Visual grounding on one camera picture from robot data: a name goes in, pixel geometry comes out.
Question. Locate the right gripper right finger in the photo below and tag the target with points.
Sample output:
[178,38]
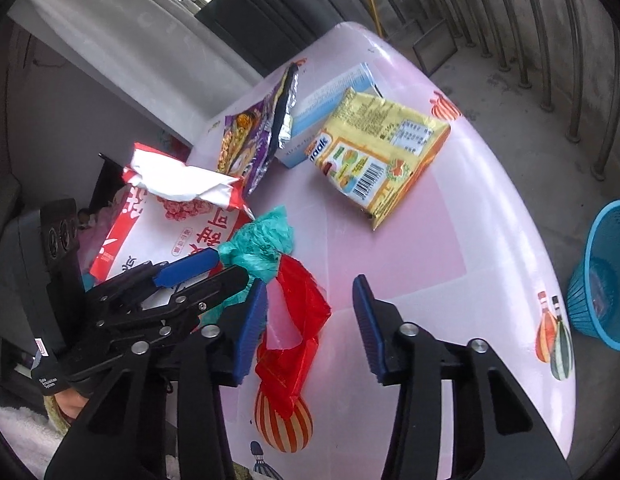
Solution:
[497,431]

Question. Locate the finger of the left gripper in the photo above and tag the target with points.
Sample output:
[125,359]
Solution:
[183,303]
[135,285]

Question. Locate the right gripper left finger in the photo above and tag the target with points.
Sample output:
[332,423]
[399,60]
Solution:
[120,432]

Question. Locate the red white snack bag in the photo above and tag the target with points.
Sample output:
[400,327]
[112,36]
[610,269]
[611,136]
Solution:
[170,210]

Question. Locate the purple snack bag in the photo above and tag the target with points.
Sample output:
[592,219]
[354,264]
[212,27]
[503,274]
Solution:
[252,137]

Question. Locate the white blue carton box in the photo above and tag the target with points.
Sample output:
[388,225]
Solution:
[310,114]

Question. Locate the yellow snack bag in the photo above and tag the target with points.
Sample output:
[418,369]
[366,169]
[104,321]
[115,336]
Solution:
[373,150]

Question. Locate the person's hand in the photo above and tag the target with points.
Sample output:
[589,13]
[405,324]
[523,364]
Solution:
[70,403]

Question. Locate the teal plastic bag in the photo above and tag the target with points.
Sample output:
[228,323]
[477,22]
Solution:
[256,247]

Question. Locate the red plastic bag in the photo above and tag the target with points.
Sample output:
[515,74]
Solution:
[297,313]

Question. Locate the blue plastic waste basket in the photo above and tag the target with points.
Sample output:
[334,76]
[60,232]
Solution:
[593,298]

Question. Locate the dark green door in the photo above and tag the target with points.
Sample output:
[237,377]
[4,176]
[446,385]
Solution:
[267,33]

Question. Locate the framed panel on floor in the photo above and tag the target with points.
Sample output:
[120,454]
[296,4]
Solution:
[434,48]

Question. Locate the metal balcony railing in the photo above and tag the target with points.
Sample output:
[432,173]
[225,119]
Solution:
[567,49]

